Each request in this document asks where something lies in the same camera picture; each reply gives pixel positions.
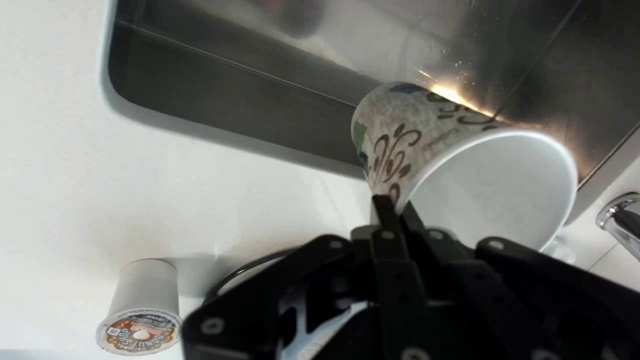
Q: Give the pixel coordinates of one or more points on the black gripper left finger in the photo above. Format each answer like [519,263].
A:
[293,307]

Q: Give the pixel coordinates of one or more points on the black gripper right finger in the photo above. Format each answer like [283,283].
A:
[513,300]

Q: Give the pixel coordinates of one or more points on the patterned paper coffee cup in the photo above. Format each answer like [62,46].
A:
[493,187]

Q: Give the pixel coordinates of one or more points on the small coffee pod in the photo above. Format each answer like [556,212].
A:
[143,293]

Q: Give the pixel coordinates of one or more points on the stainless steel sink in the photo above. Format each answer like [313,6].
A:
[267,100]

